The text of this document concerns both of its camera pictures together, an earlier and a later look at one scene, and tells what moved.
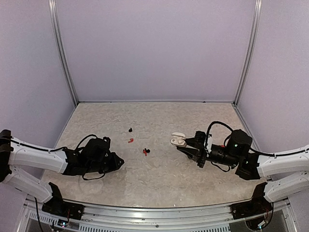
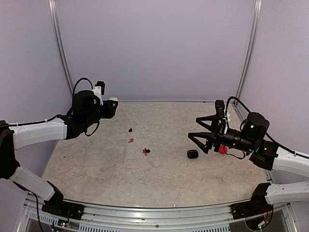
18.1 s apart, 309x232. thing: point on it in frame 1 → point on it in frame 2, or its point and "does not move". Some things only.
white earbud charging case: [178, 139] → [113, 98]
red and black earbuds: [145, 151] does not move
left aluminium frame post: [62, 49] does not move
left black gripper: [116, 164] → [110, 110]
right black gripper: [193, 154] → [217, 136]
